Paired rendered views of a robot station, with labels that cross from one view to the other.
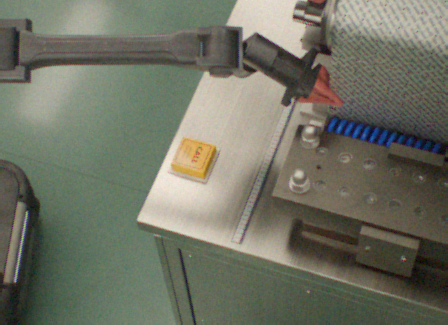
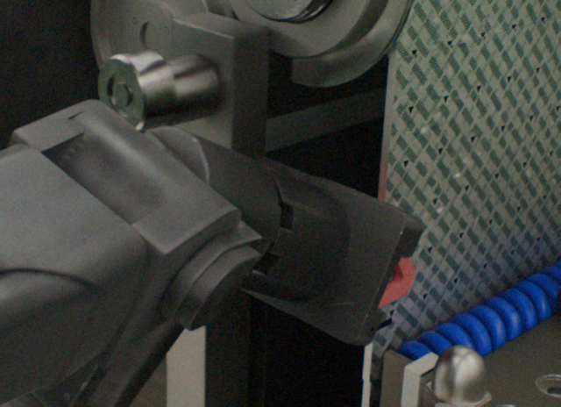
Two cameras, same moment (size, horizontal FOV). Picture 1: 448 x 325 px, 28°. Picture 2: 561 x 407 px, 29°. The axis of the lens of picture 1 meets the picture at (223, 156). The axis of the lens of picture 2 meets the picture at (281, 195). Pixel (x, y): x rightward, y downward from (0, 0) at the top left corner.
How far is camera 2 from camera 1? 1.38 m
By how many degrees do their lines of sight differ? 61
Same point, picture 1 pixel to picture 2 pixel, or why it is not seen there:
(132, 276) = not seen: outside the picture
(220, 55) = (192, 182)
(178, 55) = (62, 259)
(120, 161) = not seen: outside the picture
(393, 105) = (508, 185)
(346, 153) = (541, 380)
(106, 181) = not seen: outside the picture
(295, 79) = (343, 222)
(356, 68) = (449, 81)
